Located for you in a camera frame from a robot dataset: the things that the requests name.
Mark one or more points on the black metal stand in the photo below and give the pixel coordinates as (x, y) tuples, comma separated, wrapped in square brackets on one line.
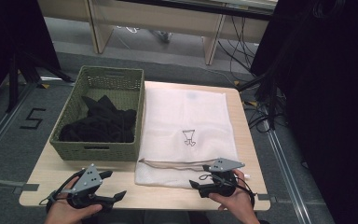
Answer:
[(12, 81), (272, 102)]

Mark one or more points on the light wooden desk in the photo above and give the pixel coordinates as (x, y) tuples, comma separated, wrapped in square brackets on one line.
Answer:
[(155, 17)]

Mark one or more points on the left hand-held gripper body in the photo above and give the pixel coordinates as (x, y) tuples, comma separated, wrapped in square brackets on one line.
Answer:
[(87, 182)]

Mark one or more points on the green woven basket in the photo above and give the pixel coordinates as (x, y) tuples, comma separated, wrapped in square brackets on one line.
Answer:
[(74, 151)]

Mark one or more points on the person's left hand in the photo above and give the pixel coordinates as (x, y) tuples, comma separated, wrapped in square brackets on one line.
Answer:
[(63, 214)]

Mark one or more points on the person's right hand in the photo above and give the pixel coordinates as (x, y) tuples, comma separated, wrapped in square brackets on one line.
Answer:
[(239, 205)]

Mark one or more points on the black cloth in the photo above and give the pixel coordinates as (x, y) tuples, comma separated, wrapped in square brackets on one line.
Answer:
[(102, 124)]

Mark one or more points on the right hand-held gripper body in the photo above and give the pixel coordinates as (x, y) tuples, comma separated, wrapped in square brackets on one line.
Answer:
[(223, 165)]

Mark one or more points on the metal floor rail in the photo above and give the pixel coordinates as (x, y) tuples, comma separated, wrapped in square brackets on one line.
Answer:
[(287, 174), (0, 127)]

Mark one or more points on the white mesh laundry bag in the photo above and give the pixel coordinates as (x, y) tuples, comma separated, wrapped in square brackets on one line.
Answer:
[(183, 112)]

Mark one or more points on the black curtain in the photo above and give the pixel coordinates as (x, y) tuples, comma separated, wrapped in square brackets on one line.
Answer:
[(9, 31), (329, 93)]

